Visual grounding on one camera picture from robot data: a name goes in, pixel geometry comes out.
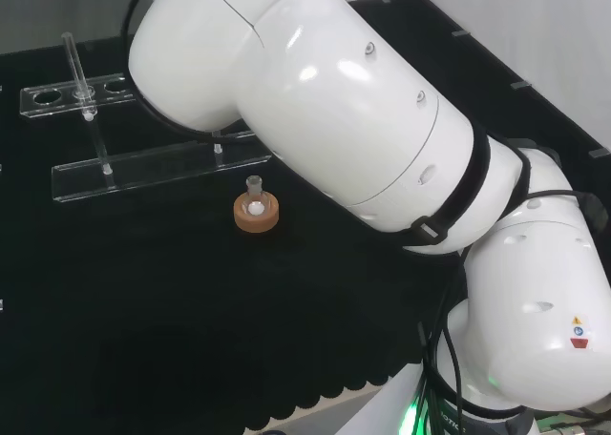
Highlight black bench cloth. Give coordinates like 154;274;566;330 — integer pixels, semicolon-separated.
0;37;474;435

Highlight clear glass rod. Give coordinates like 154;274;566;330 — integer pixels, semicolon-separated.
61;31;98;122

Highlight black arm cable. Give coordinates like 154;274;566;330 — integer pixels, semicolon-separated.
120;0;262;143

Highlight round-bottom glass flask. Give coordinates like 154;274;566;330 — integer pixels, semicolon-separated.
243;176;267;218

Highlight cork ring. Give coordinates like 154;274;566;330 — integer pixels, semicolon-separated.
232;192;280;235

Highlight clear acrylic funnel stand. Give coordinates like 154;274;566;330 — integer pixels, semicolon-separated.
20;73;273;203

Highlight black bench edge panel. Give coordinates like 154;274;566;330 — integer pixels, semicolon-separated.
346;0;611;165

